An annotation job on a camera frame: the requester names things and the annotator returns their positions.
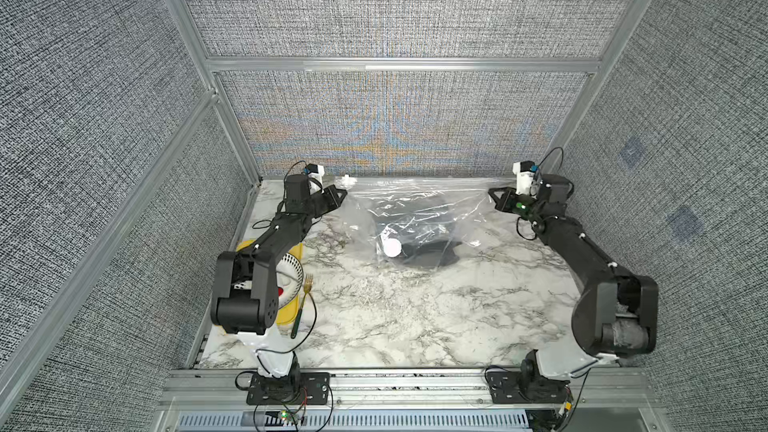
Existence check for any green handled fork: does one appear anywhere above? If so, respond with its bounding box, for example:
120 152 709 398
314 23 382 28
290 274 314 339

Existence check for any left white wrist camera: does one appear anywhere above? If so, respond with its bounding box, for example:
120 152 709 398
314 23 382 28
303 163 325 183

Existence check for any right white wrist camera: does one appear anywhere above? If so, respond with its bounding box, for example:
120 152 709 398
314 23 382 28
513 160 538 195

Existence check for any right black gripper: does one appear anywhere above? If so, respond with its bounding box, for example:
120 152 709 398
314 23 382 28
491 185 546 224

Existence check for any white patterned plate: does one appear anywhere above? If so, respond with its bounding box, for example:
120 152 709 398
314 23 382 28
276 253 305 309

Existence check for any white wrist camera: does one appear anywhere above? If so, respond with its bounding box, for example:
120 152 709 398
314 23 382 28
303 163 325 183
513 160 538 195

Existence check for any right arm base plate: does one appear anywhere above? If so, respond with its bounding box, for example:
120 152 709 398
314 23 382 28
484 369 570 404

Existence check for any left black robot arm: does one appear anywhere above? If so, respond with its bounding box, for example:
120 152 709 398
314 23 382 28
210 170 348 385

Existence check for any clear plastic vacuum bag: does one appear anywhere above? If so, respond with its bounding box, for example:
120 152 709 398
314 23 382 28
338 177 504 271

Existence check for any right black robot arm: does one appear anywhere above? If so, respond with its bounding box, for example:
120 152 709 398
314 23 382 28
488 174 659 382

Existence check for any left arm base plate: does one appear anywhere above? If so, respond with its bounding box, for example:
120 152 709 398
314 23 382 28
246 372 331 406

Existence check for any yellow plastic tray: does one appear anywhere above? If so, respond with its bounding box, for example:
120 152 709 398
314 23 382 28
233 238 307 328

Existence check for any white vacuum bag valve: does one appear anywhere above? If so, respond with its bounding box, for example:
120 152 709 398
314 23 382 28
382 238 402 258

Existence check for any white slotted cable duct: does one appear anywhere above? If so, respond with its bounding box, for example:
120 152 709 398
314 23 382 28
175 409 533 431

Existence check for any aluminium front rail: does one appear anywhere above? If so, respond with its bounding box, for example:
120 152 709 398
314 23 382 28
158 367 660 411

